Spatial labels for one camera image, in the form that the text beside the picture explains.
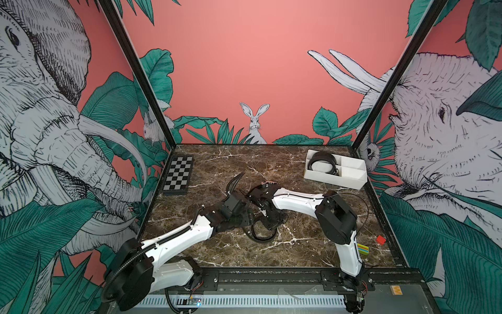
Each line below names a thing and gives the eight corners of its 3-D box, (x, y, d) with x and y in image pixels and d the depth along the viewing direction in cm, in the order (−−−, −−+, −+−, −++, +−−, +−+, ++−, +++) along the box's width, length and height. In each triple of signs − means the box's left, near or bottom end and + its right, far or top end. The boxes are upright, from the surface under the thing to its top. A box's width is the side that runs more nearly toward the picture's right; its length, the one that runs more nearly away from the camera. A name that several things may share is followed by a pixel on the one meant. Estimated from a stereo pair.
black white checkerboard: (162, 195, 100) (159, 191, 97) (174, 160, 115) (172, 155, 112) (186, 195, 100) (184, 191, 97) (196, 160, 116) (194, 156, 112)
